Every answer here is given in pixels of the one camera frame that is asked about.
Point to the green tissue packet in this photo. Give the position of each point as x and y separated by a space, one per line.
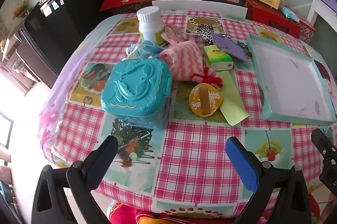
217 55

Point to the pink checkered tablecloth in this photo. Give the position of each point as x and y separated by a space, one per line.
194 155

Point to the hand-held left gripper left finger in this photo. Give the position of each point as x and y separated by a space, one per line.
105 158

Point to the white board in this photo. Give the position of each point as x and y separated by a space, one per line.
200 7

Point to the purple card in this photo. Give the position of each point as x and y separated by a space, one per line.
229 46

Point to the yellow flowers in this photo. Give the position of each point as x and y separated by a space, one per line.
21 9

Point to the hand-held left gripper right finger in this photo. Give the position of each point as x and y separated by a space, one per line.
241 163

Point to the round yellow foil lid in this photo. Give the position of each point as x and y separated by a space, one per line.
205 100

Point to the white medicine bottle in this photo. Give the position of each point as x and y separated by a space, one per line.
150 26

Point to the blue plastic toy case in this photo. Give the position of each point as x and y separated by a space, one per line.
134 84

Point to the teal shallow box tray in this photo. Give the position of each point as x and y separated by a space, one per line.
287 82

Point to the white table frame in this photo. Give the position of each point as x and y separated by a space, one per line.
317 7

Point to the light green paper sheet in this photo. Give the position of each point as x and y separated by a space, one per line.
233 103

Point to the pale pink scrunchie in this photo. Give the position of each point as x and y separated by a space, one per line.
172 32

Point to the pink striped cloth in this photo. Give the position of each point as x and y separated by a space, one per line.
181 61

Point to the blue face mask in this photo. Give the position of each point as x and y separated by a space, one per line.
146 49

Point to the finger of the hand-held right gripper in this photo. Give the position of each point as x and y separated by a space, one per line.
322 142

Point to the leopard print scrunchie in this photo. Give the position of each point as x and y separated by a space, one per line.
206 32

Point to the dark floral box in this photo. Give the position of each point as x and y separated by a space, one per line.
131 7

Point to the blue wipes packet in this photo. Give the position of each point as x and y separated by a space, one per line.
289 13

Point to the black cabinet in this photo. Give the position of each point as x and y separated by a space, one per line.
65 19

